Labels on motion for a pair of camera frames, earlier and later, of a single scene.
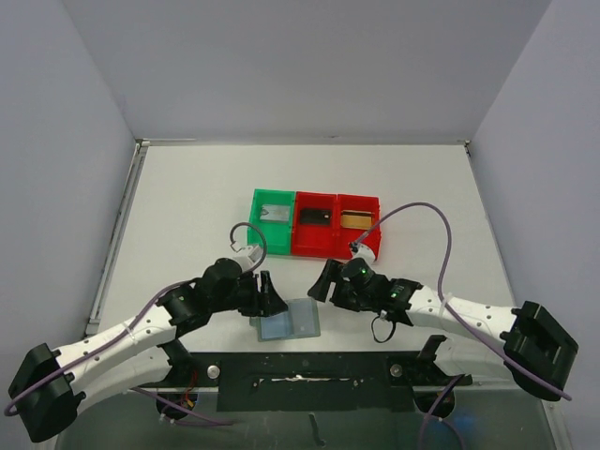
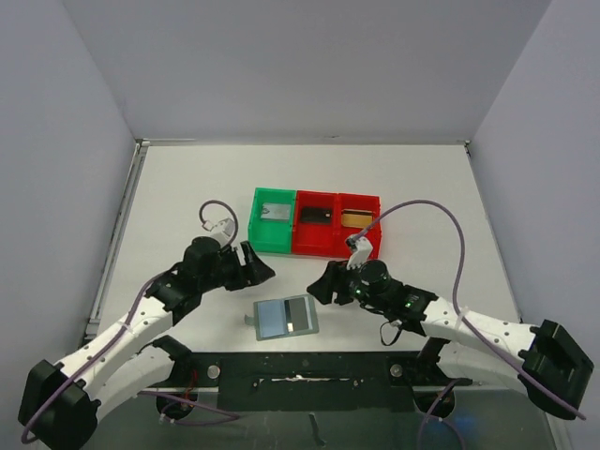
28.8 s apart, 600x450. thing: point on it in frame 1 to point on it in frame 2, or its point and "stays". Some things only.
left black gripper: x=263 y=302 to x=253 y=270
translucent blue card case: x=300 y=320 stays
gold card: x=357 y=219 stays
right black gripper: x=335 y=286 stays
